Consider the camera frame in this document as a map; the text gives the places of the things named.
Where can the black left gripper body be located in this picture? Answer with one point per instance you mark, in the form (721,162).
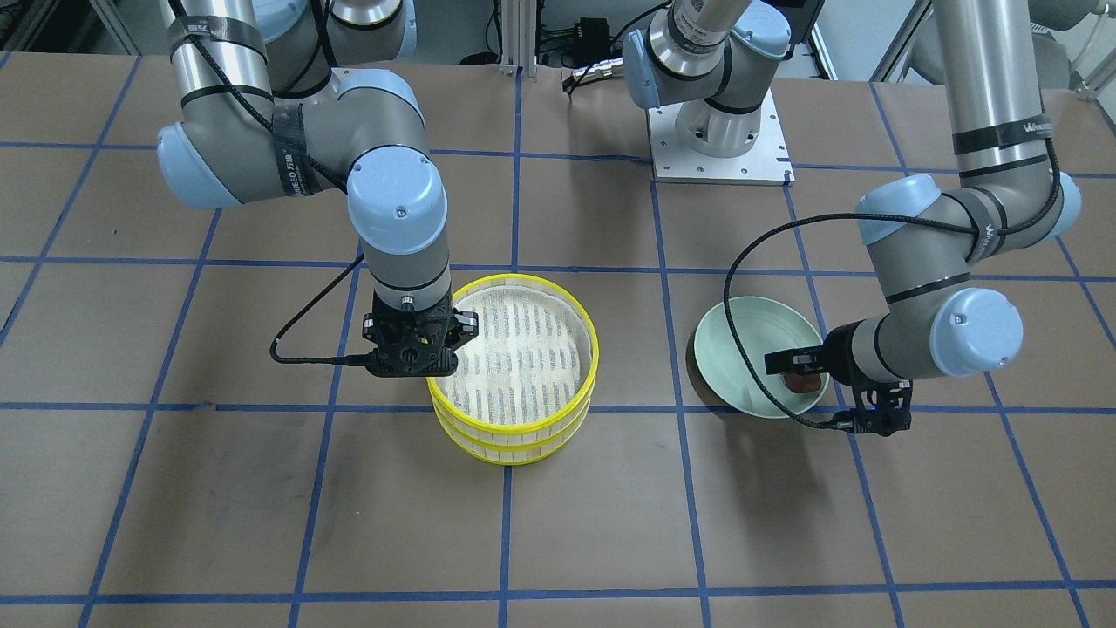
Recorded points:
(835,356)

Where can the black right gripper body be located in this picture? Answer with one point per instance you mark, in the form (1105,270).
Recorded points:
(463,324)

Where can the brown steamed bun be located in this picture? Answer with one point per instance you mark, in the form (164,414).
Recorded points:
(803,383)

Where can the yellow steamer layer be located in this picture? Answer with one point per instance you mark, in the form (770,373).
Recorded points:
(534,360)
(512,445)

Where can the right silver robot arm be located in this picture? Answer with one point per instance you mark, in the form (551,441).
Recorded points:
(281,98)

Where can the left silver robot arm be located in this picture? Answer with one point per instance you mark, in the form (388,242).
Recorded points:
(716,61)

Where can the light green plate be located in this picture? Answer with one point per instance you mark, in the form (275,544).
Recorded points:
(763,326)

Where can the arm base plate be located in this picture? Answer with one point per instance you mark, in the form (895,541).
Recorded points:
(694,143)

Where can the aluminium frame post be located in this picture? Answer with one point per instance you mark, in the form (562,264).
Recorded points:
(518,21)

